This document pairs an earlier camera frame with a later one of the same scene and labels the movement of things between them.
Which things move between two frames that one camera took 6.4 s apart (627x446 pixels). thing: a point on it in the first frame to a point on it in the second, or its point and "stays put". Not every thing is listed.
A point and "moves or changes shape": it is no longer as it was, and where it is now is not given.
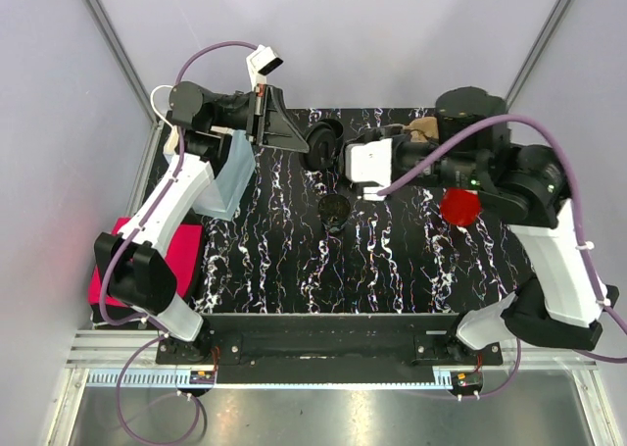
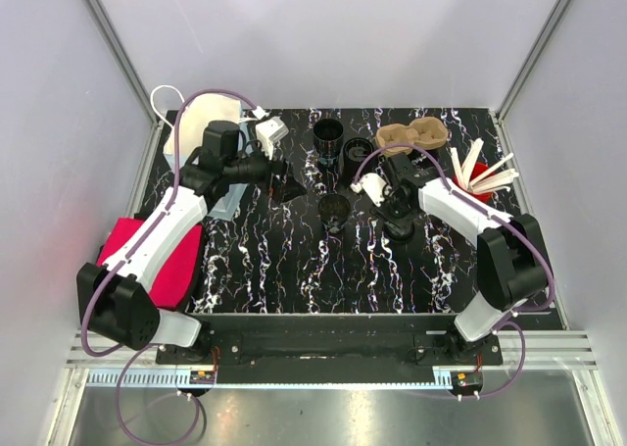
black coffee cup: (325, 139) moves or changes shape
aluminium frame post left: (117, 47) stays put
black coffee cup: (333, 209) stays put
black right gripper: (403, 137) to (381, 209)
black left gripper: (272, 127) to (287, 187)
